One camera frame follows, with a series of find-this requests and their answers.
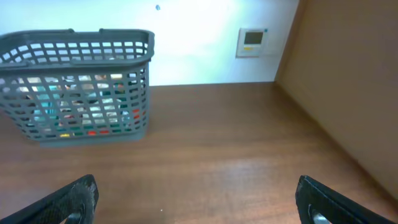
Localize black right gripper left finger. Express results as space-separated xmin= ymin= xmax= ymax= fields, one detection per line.
xmin=1 ymin=174 xmax=99 ymax=224

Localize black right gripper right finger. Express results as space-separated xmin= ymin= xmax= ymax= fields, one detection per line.
xmin=295 ymin=175 xmax=395 ymax=224

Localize green white snack bag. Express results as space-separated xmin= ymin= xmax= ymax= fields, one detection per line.
xmin=57 ymin=81 xmax=136 ymax=115

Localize light teal packet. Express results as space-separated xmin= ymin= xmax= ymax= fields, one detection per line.
xmin=32 ymin=85 xmax=61 ymax=122

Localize grey plastic basket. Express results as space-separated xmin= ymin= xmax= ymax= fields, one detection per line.
xmin=1 ymin=29 xmax=155 ymax=146

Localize white wall thermostat panel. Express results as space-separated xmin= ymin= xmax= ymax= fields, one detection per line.
xmin=236 ymin=28 xmax=269 ymax=58

